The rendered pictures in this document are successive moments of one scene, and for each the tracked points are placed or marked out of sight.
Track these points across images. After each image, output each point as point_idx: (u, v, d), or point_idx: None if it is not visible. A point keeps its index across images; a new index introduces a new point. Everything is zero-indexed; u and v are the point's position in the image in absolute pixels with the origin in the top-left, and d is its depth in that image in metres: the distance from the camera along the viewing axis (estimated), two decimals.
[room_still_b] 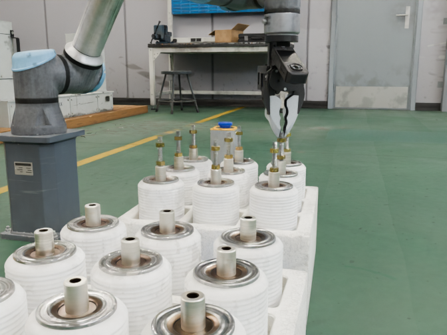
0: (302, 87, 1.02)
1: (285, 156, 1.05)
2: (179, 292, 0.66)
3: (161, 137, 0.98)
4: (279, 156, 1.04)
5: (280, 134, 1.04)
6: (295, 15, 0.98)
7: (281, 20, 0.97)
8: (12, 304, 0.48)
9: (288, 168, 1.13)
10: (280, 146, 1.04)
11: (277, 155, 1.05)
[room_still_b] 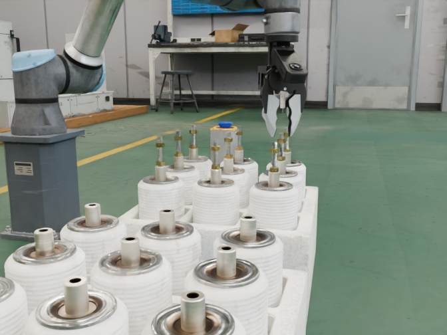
0: (302, 86, 1.02)
1: (277, 157, 1.05)
2: (179, 292, 0.66)
3: (161, 137, 0.98)
4: (280, 155, 1.06)
5: (281, 135, 1.05)
6: (295, 15, 0.98)
7: (281, 20, 0.97)
8: (12, 304, 0.48)
9: (288, 168, 1.13)
10: (281, 147, 1.05)
11: (282, 155, 1.06)
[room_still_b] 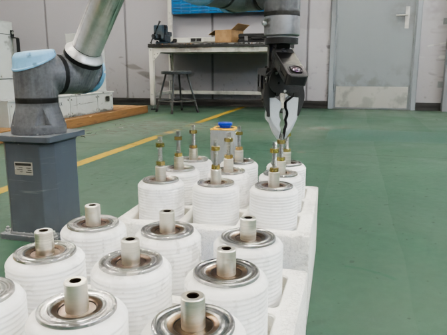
0: (302, 89, 1.02)
1: (279, 157, 1.06)
2: (179, 292, 0.66)
3: (161, 137, 0.98)
4: (285, 157, 1.05)
5: (283, 135, 1.04)
6: (295, 17, 0.98)
7: (281, 22, 0.97)
8: (12, 304, 0.48)
9: (288, 168, 1.13)
10: (283, 147, 1.05)
11: (284, 157, 1.05)
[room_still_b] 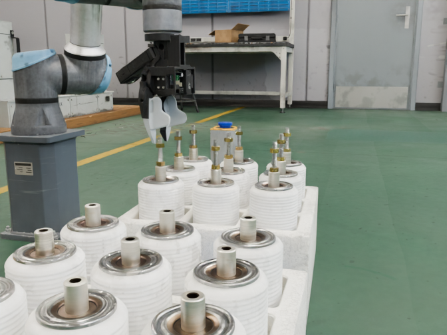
0: (140, 88, 0.93)
1: (279, 157, 1.06)
2: (179, 292, 0.66)
3: (159, 137, 0.99)
4: (285, 157, 1.05)
5: (283, 135, 1.04)
6: (143, 14, 0.93)
7: None
8: (12, 304, 0.48)
9: (288, 168, 1.13)
10: (283, 147, 1.05)
11: (284, 157, 1.05)
